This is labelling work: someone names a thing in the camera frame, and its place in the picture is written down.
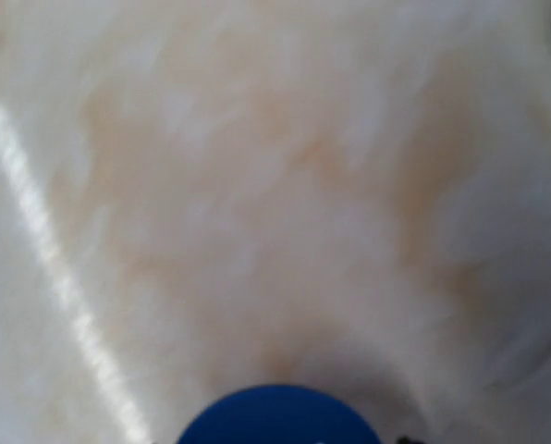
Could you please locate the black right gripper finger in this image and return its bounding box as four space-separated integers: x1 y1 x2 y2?
396 436 423 444

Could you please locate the blue small blind button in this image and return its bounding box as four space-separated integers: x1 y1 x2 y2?
178 385 381 444

